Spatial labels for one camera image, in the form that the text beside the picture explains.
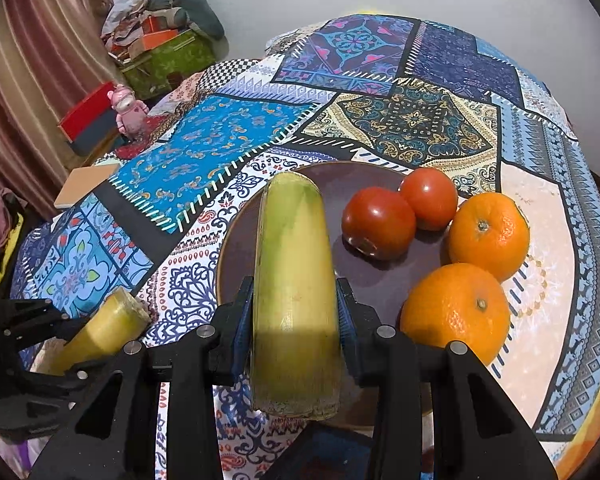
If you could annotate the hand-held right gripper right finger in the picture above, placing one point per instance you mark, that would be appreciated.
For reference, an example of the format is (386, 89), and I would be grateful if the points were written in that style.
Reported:
(347, 327)

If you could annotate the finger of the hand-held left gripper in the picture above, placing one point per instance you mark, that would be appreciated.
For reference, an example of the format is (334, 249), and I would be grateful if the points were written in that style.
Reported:
(40, 400)
(35, 317)

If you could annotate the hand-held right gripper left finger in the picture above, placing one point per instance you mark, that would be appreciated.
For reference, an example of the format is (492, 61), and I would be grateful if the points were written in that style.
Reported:
(242, 330)

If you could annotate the dark purple plate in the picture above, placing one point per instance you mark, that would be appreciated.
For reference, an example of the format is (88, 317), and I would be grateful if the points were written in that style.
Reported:
(370, 280)

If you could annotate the corn cob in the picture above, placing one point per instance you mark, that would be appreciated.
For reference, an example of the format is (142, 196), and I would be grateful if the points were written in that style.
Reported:
(105, 327)
(295, 270)

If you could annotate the large orange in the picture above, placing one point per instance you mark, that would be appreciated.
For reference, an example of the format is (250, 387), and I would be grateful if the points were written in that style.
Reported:
(490, 237)
(455, 312)

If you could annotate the red tomato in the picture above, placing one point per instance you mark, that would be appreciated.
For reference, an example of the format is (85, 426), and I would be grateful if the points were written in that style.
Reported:
(377, 222)
(430, 200)

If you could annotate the pink and yellow cloth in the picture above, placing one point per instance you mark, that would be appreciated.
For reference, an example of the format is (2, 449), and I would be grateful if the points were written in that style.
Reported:
(7, 240)

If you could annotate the tan flat board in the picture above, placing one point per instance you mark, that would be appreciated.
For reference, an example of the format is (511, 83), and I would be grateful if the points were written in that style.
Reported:
(87, 185)

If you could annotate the dark grey box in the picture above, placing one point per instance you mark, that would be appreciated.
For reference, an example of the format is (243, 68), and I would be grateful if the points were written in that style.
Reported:
(97, 140)

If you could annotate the pink toy figure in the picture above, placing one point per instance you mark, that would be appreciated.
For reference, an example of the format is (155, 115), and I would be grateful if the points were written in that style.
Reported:
(129, 112)

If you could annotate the patchwork printed blanket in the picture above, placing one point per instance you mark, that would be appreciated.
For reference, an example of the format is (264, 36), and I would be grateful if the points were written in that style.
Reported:
(420, 110)

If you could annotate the striped brown curtain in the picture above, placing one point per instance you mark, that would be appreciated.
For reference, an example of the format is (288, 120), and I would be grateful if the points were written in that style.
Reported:
(35, 60)

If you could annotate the green patterned box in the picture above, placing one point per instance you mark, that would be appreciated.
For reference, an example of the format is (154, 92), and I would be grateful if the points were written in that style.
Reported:
(175, 67)

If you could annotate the orange box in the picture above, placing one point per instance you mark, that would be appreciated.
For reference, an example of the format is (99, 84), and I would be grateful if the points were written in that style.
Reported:
(155, 40)

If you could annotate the pile of papers and clutter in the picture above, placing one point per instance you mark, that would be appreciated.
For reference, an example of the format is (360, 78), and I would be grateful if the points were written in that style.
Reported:
(125, 20)

